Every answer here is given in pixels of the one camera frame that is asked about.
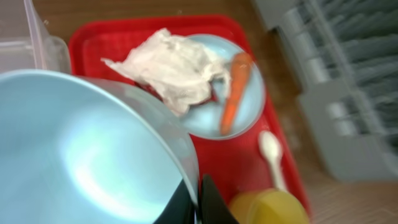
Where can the red snack wrapper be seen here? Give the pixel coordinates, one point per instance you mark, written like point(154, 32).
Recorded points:
point(213, 98)

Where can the light blue bowl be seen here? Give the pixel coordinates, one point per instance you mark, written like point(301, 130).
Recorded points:
point(86, 150)

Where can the white napkin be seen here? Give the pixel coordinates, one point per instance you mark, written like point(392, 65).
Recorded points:
point(179, 69)

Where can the yellow cup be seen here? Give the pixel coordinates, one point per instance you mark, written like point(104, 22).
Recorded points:
point(269, 206)

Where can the white plastic spoon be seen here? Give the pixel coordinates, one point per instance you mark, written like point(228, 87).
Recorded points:
point(271, 151)

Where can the light blue plate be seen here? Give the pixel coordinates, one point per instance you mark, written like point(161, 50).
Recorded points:
point(203, 120)

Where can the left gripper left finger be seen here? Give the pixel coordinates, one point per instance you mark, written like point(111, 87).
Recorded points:
point(180, 208)

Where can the grey dishwasher rack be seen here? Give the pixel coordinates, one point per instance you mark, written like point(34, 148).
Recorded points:
point(344, 55)

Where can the orange carrot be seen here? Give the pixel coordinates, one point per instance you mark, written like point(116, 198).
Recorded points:
point(240, 73)

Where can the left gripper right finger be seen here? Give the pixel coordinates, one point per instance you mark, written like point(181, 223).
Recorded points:
point(212, 206)

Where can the clear plastic bin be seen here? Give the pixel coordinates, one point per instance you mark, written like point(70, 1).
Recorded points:
point(26, 43)

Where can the red serving tray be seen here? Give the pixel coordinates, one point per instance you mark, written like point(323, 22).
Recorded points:
point(235, 165)

